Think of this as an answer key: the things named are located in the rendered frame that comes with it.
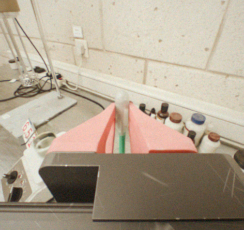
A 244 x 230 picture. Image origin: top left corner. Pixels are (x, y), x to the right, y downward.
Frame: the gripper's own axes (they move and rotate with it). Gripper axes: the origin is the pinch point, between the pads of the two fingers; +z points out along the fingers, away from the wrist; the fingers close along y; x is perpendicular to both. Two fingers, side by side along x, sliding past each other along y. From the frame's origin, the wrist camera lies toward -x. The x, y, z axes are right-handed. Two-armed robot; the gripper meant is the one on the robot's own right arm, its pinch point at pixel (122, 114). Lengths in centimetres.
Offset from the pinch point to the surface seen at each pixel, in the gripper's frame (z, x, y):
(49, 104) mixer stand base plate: 48, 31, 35
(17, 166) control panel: 11.5, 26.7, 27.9
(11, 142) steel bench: 25, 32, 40
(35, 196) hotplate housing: 4.2, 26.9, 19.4
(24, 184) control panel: 6.7, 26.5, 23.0
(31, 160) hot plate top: 11.3, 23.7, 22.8
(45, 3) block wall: 82, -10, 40
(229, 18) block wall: 35.9, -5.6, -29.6
